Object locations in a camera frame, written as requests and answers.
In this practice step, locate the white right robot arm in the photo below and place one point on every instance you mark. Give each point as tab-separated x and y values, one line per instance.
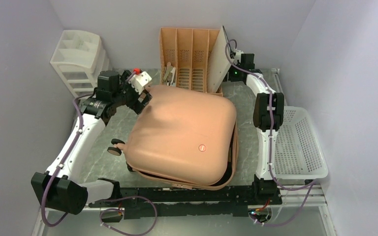
268	117

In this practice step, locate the white plastic drawer organizer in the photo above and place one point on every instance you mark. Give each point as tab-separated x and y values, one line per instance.
78	59

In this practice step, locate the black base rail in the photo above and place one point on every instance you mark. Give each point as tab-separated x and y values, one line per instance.
231	200

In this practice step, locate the white plastic mesh basket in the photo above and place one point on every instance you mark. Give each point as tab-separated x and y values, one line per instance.
297	152

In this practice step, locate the black suitcase wheel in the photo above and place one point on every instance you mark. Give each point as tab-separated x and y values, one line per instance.
117	147

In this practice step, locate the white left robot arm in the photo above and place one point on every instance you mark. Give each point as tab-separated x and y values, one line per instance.
58	187

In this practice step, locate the pink hard-shell suitcase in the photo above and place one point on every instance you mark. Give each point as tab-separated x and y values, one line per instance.
186	138

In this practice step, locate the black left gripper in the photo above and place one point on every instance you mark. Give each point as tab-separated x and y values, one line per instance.
136	105

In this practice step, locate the white flat board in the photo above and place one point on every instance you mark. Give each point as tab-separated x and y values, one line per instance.
219	62

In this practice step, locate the orange plastic file rack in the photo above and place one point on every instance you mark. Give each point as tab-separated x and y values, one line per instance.
184	57

